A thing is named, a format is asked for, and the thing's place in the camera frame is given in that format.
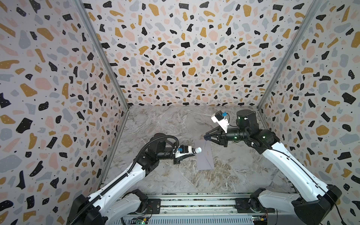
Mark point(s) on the lavender envelope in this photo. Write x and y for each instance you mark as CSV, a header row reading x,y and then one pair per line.
x,y
204,159

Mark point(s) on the blue glue stick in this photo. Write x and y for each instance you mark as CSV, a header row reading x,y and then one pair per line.
x,y
195,150

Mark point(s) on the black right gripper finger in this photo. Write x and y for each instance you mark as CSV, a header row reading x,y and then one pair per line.
x,y
214,139
214,133

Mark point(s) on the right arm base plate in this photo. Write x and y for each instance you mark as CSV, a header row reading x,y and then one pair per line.
x,y
250,205

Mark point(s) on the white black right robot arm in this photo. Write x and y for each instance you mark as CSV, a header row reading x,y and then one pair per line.
x,y
314,199

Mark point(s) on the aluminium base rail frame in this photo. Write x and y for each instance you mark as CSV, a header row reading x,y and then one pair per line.
x,y
206,209

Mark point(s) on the aluminium corner post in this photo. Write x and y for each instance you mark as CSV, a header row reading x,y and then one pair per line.
x,y
99,49
313,8

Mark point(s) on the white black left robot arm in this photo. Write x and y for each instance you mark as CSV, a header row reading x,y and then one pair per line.
x,y
115,200

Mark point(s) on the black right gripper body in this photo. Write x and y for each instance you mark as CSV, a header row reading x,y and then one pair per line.
x,y
223,135

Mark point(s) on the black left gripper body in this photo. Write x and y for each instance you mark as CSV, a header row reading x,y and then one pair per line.
x,y
176,161

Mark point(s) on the right aluminium corner post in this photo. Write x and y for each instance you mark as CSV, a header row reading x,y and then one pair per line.
x,y
313,8

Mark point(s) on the left aluminium corner post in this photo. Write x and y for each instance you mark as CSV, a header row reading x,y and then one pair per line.
x,y
99,49

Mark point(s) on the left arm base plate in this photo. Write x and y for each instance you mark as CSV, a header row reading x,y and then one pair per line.
x,y
149,206

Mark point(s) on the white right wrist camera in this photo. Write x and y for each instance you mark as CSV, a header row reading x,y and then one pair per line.
x,y
221,119

